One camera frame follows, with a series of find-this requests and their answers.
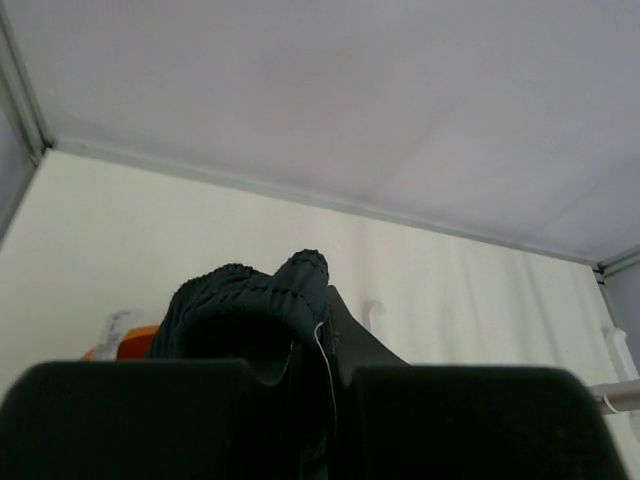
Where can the metal clothes rack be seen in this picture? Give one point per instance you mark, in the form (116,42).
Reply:
(502,354)

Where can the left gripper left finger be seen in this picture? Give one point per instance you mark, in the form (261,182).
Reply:
(154,419)

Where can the orange plastic basket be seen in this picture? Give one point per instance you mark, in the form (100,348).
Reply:
(134,346)

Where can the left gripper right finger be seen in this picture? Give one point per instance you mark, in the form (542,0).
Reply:
(398,421)

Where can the dark navy shorts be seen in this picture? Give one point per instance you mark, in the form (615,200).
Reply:
(263,332)

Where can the camouflage patterned shorts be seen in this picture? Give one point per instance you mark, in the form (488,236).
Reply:
(117,325)

